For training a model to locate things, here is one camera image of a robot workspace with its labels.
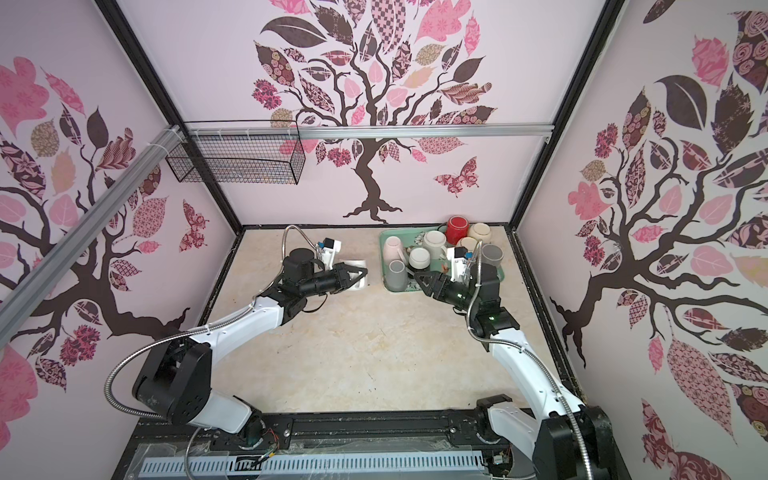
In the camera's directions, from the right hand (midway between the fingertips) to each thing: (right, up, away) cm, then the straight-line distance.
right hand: (420, 275), depth 77 cm
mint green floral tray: (-2, +6, +33) cm, 34 cm away
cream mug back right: (+25, +14, +30) cm, 42 cm away
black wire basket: (-70, +45, +45) cm, 95 cm away
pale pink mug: (-8, +6, +25) cm, 27 cm away
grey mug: (-6, -2, +19) cm, 20 cm away
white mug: (-16, -3, +3) cm, 16 cm away
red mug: (+17, +15, +34) cm, 41 cm away
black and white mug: (+2, +3, +22) cm, 22 cm away
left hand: (-14, 0, +4) cm, 15 cm away
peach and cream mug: (+21, +10, +29) cm, 37 cm away
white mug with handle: (+8, +10, +29) cm, 32 cm away
